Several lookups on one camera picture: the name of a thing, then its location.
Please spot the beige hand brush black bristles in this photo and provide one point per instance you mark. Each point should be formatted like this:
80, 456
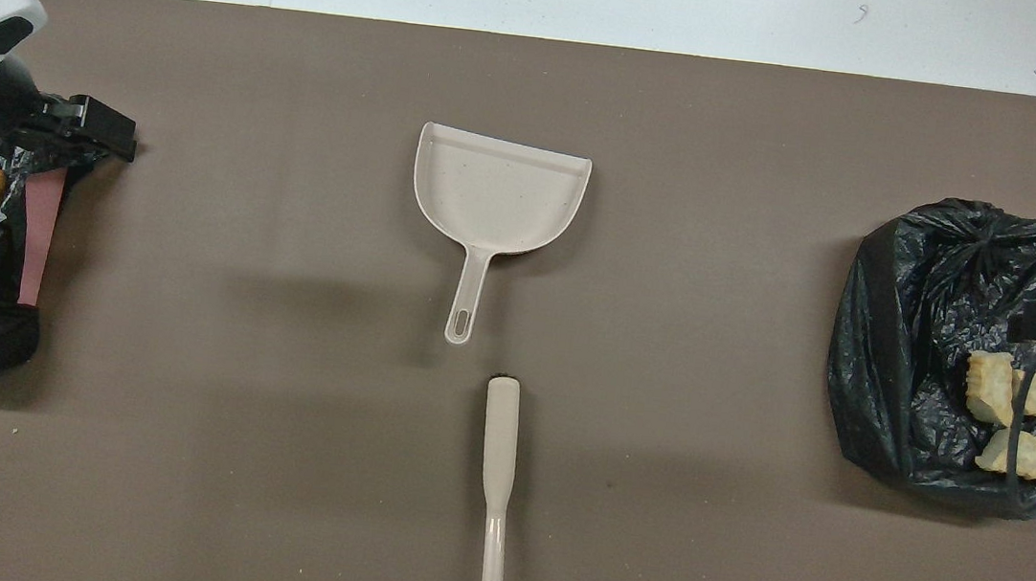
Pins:
500, 443

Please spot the black trash bag bin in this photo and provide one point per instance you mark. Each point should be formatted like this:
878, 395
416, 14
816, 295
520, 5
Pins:
914, 371

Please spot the beige plastic dustpan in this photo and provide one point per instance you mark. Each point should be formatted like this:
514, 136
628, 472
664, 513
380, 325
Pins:
499, 192

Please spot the brown table mat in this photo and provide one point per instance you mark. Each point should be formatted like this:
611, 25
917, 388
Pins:
498, 481

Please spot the pink bin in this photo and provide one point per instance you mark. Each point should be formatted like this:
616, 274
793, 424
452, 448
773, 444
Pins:
41, 231

